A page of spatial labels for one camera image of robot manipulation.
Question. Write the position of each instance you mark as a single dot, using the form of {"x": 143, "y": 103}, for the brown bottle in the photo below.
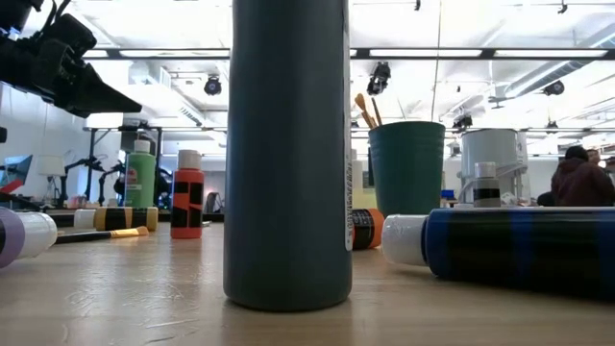
{"x": 486, "y": 187}

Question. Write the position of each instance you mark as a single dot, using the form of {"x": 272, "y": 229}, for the background computer monitor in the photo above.
{"x": 14, "y": 170}

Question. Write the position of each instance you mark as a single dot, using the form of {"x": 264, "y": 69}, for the large green paint bottle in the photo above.
{"x": 140, "y": 182}

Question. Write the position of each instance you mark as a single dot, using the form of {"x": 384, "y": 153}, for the small purple paint bottle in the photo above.
{"x": 24, "y": 235}

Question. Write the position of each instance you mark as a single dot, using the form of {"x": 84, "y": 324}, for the black background robot arms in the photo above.
{"x": 91, "y": 165}

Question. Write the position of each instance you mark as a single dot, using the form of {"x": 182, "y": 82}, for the person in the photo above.
{"x": 581, "y": 185}
{"x": 595, "y": 156}

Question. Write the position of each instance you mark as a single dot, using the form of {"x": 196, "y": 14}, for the teal plastic cup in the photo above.
{"x": 407, "y": 168}

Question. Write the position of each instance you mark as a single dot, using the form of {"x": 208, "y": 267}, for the small blue paint bottle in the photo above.
{"x": 519, "y": 250}

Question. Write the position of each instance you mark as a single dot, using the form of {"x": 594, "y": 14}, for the black ceiling spotlight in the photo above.
{"x": 554, "y": 88}
{"x": 462, "y": 121}
{"x": 213, "y": 85}

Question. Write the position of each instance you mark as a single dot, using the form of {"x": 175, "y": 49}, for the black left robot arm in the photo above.
{"x": 14, "y": 12}

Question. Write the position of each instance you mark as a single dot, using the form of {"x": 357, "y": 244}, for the small red paint bottle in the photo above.
{"x": 187, "y": 202}

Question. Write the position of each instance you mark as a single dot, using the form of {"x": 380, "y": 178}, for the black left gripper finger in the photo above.
{"x": 91, "y": 96}

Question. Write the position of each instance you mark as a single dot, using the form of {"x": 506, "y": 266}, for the black aluminium table frame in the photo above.
{"x": 211, "y": 217}

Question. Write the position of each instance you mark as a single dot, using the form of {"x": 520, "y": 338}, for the large dark grey bottle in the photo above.
{"x": 288, "y": 168}

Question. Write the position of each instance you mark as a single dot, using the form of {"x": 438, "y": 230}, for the small orange paint bottle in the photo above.
{"x": 367, "y": 228}

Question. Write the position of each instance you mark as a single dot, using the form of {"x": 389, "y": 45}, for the black overhead camera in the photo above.
{"x": 378, "y": 77}

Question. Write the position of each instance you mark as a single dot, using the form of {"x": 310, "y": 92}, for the black overhead gantry bar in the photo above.
{"x": 487, "y": 53}

